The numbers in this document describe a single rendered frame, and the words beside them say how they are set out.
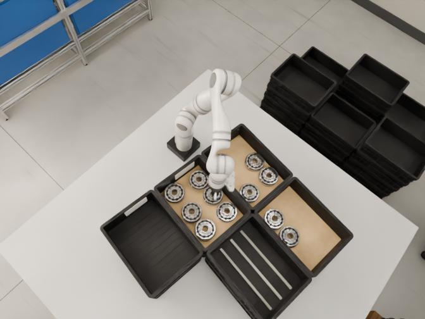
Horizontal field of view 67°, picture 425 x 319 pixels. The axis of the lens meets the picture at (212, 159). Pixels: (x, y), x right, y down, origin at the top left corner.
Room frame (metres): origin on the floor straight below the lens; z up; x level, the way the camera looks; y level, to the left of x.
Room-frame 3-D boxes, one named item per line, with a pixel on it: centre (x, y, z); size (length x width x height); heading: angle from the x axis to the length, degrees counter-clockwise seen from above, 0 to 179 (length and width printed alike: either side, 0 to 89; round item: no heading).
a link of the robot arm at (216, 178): (0.49, -0.04, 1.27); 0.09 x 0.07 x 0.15; 98
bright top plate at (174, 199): (0.50, 0.16, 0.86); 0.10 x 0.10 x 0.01
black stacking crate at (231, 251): (0.20, -0.28, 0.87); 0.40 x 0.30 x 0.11; 49
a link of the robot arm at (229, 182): (0.49, -0.05, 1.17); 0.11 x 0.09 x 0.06; 94
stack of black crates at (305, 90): (1.60, -0.56, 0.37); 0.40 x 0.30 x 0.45; 57
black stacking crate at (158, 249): (0.24, 0.21, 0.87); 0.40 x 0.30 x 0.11; 49
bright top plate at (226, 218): (0.45, -0.11, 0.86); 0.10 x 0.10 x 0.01
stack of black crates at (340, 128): (1.39, -0.90, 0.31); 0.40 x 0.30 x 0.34; 57
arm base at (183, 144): (0.83, 0.17, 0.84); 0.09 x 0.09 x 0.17; 51
